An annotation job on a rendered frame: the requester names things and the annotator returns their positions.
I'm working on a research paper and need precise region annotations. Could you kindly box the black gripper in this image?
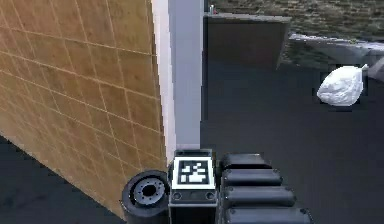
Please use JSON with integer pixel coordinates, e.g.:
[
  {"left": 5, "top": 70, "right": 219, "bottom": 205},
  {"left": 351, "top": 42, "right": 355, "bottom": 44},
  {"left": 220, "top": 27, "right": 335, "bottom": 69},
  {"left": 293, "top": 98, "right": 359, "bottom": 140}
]
[{"left": 120, "top": 169, "right": 172, "bottom": 224}]

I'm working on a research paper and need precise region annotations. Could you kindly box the dark kitchen counter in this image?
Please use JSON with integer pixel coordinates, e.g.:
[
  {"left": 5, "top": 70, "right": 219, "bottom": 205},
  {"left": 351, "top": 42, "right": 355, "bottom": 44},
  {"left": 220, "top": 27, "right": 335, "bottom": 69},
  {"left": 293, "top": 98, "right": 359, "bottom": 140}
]
[{"left": 203, "top": 12, "right": 292, "bottom": 69}]

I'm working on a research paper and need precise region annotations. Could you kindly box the white garbage bag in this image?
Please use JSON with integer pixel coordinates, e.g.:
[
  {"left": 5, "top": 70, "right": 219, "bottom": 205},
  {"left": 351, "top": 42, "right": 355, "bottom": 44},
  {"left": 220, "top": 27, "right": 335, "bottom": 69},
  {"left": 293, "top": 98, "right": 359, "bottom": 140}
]
[{"left": 316, "top": 63, "right": 370, "bottom": 108}]

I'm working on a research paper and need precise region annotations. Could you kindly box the grey worktop counter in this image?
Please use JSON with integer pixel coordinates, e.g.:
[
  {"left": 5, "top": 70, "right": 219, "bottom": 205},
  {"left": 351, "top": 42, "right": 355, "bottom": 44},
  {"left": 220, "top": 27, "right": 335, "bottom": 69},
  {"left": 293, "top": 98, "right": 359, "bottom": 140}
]
[{"left": 279, "top": 32, "right": 384, "bottom": 83}]

